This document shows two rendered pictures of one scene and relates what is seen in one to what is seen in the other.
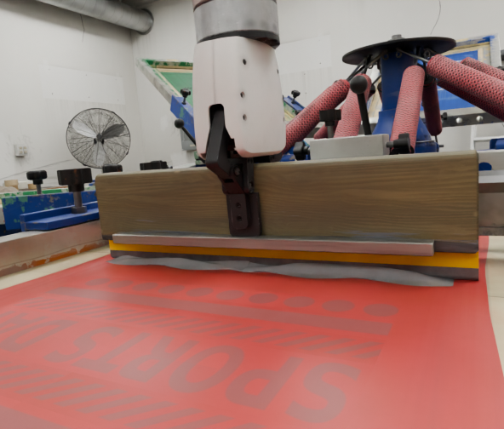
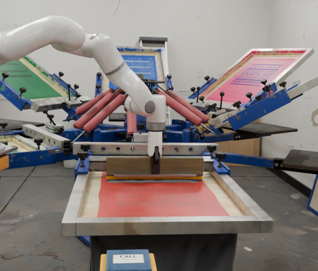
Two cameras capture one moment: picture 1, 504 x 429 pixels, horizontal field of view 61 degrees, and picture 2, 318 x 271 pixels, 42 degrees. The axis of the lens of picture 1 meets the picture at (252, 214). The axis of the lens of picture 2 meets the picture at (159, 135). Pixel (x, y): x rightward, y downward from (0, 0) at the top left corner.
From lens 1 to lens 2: 1.30 m
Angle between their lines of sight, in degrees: 34
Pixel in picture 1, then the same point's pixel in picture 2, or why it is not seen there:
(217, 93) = (157, 143)
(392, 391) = (202, 194)
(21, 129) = not seen: outside the picture
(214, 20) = (156, 127)
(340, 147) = (145, 138)
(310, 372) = (191, 194)
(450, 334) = (204, 189)
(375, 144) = not seen: hidden behind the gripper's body
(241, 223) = (156, 171)
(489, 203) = not seen: hidden behind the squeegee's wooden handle
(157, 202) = (128, 165)
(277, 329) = (179, 191)
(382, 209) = (186, 168)
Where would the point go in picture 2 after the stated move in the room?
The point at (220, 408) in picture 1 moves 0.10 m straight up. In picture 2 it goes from (186, 198) to (187, 170)
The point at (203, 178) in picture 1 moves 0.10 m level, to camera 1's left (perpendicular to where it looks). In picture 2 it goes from (144, 159) to (121, 162)
